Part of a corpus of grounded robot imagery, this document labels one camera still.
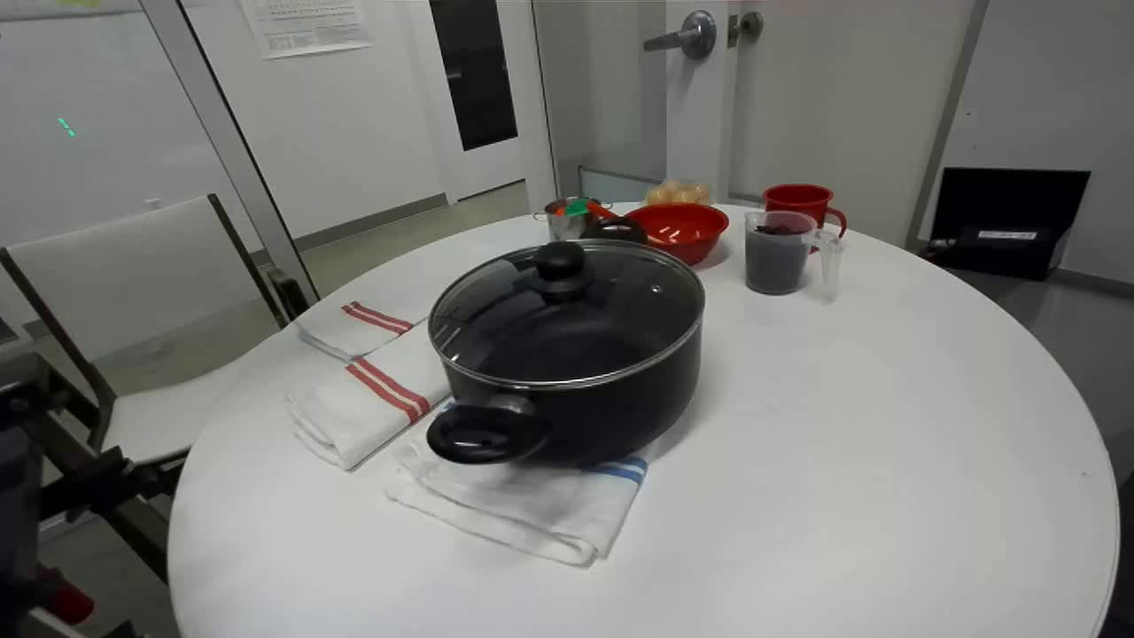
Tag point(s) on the white towel with blue stripes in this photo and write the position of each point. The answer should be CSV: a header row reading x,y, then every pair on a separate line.
x,y
534,507

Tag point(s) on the silver door lock knob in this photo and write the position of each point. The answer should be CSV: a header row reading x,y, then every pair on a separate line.
x,y
746,25

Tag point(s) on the white chair with dark frame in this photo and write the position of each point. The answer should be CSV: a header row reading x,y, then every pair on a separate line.
x,y
140,275

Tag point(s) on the red plastic bowl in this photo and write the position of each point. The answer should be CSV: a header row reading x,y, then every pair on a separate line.
x,y
681,233

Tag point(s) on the white paper notice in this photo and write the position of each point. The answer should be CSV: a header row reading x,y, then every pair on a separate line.
x,y
307,22

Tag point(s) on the clear cup with dark liquid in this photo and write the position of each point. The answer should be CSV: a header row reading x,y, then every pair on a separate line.
x,y
772,262

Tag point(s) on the dark equipment stand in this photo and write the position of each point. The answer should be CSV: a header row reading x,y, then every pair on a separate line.
x,y
15,507

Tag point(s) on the white towel with red stripes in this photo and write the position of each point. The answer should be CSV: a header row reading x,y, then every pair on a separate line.
x,y
342,332
351,420

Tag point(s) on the red mug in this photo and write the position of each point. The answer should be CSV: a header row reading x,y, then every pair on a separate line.
x,y
798,199

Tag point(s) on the glass lid with black knob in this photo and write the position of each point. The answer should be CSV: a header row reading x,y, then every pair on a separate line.
x,y
622,308

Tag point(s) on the black box on floor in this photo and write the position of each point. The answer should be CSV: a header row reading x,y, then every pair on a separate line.
x,y
1003,216

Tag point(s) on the black cooking pot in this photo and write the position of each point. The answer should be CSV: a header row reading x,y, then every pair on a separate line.
x,y
595,407

